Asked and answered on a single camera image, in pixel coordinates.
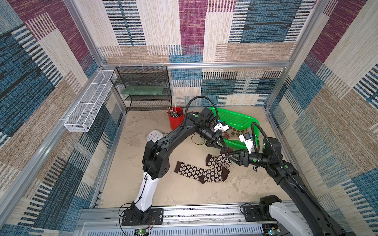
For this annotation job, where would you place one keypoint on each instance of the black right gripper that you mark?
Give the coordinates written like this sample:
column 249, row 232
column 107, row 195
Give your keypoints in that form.
column 241, row 158

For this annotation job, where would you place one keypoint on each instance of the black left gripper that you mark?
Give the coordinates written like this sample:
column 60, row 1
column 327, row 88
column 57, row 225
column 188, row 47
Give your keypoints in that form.
column 221, row 140

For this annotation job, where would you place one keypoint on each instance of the brown daisy pattern sock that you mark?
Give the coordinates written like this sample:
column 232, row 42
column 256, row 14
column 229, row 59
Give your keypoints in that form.
column 214, row 174

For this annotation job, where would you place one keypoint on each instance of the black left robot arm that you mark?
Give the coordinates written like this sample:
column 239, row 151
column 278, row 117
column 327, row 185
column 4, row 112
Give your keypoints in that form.
column 156, row 155

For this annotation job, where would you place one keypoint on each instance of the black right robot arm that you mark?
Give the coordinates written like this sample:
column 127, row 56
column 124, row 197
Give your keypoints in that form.
column 288, row 178

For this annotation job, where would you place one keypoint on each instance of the green plastic basket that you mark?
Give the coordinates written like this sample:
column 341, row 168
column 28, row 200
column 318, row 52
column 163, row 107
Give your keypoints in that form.
column 236, row 120

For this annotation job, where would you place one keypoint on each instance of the red ribbed plastic cup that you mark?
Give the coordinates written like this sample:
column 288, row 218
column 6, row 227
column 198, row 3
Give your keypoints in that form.
column 175, row 122

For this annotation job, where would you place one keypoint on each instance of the pens in red cup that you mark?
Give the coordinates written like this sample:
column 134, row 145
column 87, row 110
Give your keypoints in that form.
column 175, row 111

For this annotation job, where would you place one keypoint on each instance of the light blue alarm clock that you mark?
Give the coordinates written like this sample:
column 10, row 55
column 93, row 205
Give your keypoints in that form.
column 155, row 135

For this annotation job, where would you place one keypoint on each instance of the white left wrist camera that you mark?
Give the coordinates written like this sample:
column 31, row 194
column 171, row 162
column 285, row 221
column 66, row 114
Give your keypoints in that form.
column 222, row 126

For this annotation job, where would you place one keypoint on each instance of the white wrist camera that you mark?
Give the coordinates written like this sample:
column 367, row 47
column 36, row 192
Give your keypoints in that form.
column 247, row 139
column 222, row 126

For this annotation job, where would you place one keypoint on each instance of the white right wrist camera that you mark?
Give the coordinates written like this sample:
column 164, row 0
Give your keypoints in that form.
column 247, row 139

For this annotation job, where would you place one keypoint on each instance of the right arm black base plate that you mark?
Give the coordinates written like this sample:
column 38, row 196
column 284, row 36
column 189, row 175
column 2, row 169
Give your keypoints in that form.
column 251, row 213

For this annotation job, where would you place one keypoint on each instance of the aluminium front rail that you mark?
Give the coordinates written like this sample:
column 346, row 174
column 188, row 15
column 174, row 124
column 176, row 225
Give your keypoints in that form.
column 197, row 220

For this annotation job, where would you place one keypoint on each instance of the black wire mesh shelf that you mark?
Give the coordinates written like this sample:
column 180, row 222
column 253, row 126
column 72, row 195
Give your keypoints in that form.
column 143, row 88

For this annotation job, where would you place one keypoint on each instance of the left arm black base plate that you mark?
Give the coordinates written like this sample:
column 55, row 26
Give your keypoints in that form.
column 135, row 218

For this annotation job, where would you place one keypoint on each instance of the white wire wall basket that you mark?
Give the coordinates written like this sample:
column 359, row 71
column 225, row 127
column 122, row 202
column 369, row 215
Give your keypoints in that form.
column 86, row 110

